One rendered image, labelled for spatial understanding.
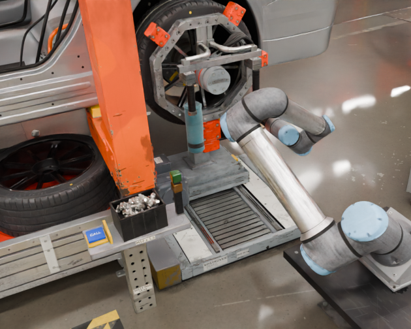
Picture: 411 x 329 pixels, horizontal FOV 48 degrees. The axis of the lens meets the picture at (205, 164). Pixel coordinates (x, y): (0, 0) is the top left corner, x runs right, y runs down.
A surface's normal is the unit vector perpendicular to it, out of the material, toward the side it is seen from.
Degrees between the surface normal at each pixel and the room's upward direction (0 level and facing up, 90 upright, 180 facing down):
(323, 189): 0
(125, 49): 90
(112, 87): 90
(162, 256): 0
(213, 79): 90
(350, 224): 40
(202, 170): 0
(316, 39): 90
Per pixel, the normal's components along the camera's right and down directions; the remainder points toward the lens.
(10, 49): 0.30, -0.11
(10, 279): 0.40, 0.46
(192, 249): -0.06, -0.85
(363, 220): -0.61, -0.47
